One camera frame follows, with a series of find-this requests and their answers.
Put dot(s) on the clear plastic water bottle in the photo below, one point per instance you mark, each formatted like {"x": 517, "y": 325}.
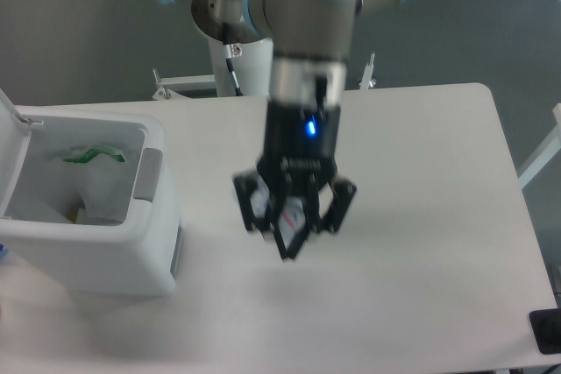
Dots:
{"x": 292, "y": 218}

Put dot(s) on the trash inside the can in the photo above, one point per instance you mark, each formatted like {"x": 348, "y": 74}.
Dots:
{"x": 75, "y": 212}

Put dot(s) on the white trash can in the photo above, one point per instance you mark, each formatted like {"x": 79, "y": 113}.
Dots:
{"x": 136, "y": 257}

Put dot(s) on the white plastic bag wrapper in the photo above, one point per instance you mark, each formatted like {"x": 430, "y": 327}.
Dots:
{"x": 103, "y": 175}

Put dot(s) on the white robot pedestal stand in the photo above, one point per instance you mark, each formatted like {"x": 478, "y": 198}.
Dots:
{"x": 236, "y": 69}

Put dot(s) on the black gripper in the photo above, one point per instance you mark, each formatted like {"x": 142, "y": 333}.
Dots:
{"x": 297, "y": 159}

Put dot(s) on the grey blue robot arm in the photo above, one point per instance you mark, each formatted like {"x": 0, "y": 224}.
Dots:
{"x": 310, "y": 38}

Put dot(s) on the blue object at left edge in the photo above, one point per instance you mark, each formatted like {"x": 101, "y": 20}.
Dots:
{"x": 3, "y": 251}

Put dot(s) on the black device at table edge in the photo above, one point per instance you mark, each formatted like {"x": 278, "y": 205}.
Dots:
{"x": 545, "y": 324}

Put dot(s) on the white frame at right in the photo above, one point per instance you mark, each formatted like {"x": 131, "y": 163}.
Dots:
{"x": 543, "y": 154}

